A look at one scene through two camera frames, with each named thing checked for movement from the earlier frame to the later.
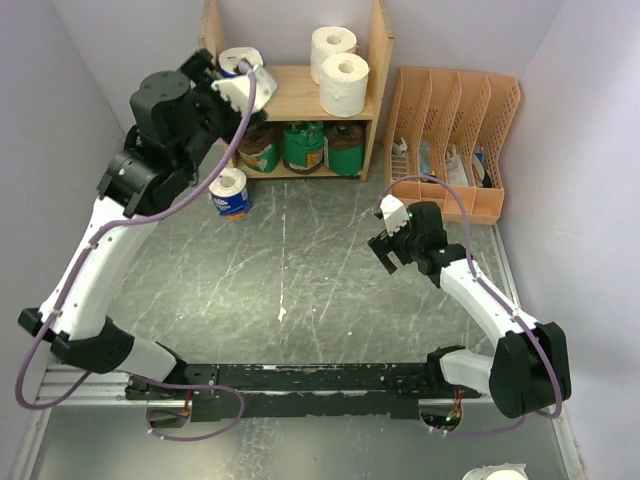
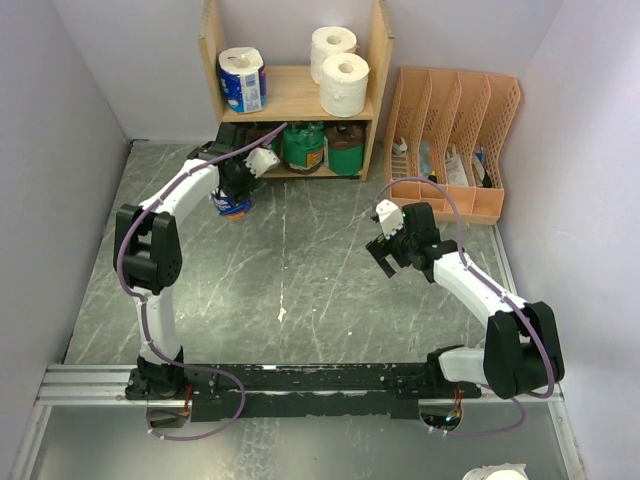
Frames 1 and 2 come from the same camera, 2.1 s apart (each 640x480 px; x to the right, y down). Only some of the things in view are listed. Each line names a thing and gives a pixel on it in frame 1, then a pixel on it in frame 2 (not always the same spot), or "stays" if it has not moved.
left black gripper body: (221, 117) to (239, 188)
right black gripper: (382, 246) stays
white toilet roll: (328, 42) stays
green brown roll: (345, 142) stays
